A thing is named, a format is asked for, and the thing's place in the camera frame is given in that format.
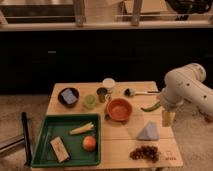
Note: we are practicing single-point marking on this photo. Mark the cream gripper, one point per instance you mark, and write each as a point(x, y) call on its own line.
point(167, 118)

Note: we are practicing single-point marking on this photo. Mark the dark red grape bunch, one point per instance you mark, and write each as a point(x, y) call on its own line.
point(147, 152)

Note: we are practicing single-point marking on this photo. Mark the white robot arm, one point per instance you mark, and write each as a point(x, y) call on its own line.
point(185, 84)

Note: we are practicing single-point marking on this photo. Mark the red orange bowl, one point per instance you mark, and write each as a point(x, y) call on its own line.
point(119, 109)

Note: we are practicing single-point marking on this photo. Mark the black bowl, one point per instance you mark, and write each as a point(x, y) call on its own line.
point(62, 101)

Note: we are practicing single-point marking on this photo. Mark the green pepper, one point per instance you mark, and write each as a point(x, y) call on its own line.
point(151, 108)

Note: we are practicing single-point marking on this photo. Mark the blue folded cloth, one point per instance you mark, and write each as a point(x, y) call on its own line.
point(149, 132)

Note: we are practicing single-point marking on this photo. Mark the white cup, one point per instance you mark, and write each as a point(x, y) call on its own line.
point(109, 84)

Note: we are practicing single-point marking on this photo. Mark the dark metal mug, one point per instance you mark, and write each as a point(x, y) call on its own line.
point(103, 95)

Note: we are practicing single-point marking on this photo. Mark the green plastic cup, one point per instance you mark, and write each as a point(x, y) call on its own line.
point(90, 101)

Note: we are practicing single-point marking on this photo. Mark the orange round fruit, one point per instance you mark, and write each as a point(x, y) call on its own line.
point(89, 143)

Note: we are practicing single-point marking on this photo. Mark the blue sponge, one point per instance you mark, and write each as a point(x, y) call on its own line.
point(68, 96)

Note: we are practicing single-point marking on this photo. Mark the green plastic tray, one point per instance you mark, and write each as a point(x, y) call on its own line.
point(59, 126)

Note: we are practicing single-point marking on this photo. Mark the beige rectangular sponge block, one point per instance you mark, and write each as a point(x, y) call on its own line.
point(59, 149)

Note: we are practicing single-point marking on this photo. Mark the black stand bar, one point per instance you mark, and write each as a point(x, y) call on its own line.
point(26, 138)

